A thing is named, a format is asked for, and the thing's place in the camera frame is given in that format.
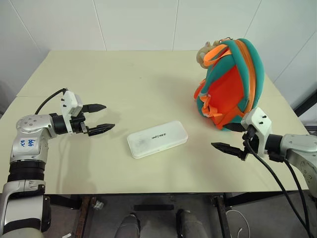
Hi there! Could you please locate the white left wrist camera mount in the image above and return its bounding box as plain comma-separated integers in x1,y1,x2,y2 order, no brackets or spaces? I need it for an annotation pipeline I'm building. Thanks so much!
59,90,84,135

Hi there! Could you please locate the thin white floor cable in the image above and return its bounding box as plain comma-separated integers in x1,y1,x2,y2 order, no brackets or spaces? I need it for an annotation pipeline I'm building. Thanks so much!
226,210,249,238

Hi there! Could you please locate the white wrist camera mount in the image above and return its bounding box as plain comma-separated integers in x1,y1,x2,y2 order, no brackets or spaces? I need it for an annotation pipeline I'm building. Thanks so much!
59,90,84,135
240,107,273,158

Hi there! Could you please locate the black diagonal table brace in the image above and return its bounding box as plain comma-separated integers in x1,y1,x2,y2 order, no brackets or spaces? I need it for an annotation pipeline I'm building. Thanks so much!
224,190,309,207

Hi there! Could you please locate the black metal frame bar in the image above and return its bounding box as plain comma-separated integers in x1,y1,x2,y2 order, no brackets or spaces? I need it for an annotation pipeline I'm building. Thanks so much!
293,91,317,113

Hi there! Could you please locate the white rectangular case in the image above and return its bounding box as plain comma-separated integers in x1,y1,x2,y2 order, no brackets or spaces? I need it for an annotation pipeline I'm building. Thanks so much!
127,120,189,160

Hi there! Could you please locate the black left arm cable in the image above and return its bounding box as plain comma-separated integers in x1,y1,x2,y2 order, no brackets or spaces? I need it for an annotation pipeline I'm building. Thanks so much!
34,87,69,115

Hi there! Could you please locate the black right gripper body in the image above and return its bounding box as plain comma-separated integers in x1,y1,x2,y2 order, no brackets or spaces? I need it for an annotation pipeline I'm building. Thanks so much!
242,125,257,151

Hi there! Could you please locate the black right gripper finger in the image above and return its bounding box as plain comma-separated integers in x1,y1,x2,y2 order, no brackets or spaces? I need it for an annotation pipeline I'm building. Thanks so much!
211,142,249,162
223,122,245,133

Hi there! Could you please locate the teal and orange backpack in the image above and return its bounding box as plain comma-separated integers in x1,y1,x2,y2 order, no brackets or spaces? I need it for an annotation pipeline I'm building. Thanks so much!
193,38,266,132

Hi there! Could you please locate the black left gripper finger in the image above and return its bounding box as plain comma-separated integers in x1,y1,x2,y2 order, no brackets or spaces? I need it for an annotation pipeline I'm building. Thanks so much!
87,123,116,137
82,103,107,115

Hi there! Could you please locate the black flat crossbar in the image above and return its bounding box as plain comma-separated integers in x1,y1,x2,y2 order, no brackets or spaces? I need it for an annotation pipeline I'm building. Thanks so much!
133,204,174,212

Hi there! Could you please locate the dark rounded grey foot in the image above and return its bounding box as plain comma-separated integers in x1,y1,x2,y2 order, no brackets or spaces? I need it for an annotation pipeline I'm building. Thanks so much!
176,209,208,238
116,212,142,238

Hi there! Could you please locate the rusty brown table leg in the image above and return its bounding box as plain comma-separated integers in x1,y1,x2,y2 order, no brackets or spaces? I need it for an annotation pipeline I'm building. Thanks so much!
73,195,92,238
210,195,230,238

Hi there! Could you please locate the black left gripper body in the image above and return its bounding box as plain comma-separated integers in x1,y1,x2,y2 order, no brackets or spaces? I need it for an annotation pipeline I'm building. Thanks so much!
70,113,89,136

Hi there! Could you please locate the beige plush toy keychain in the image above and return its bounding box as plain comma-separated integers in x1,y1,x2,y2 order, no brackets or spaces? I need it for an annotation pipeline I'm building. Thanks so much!
196,40,221,69

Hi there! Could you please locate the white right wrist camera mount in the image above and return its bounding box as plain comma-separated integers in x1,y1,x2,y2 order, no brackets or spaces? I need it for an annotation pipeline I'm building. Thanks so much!
240,107,273,158

